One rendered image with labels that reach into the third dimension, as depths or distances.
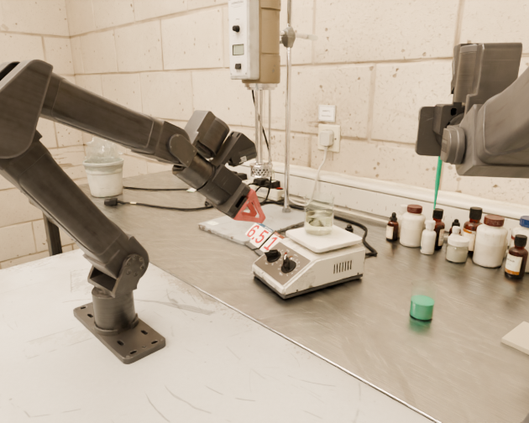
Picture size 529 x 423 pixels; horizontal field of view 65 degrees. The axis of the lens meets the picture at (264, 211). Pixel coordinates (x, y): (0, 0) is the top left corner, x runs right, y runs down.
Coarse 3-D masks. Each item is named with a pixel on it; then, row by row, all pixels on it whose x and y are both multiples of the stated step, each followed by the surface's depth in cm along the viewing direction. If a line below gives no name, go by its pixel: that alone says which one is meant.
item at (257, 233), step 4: (256, 224) 109; (252, 228) 109; (256, 228) 108; (260, 228) 106; (264, 228) 105; (248, 232) 109; (252, 232) 107; (256, 232) 106; (260, 232) 105; (264, 232) 104; (268, 232) 103; (248, 236) 108; (252, 236) 106; (256, 236) 105; (260, 236) 104; (264, 236) 103; (252, 240) 105; (256, 240) 104; (260, 240) 103
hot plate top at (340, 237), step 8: (288, 232) 87; (296, 232) 87; (304, 232) 87; (336, 232) 87; (344, 232) 87; (296, 240) 84; (304, 240) 83; (312, 240) 83; (320, 240) 83; (328, 240) 83; (336, 240) 83; (344, 240) 83; (352, 240) 83; (360, 240) 84; (312, 248) 80; (320, 248) 79; (328, 248) 80
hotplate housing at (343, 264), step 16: (288, 240) 88; (304, 256) 81; (320, 256) 80; (336, 256) 81; (352, 256) 83; (256, 272) 85; (304, 272) 78; (320, 272) 80; (336, 272) 82; (352, 272) 84; (272, 288) 81; (288, 288) 77; (304, 288) 79; (320, 288) 81
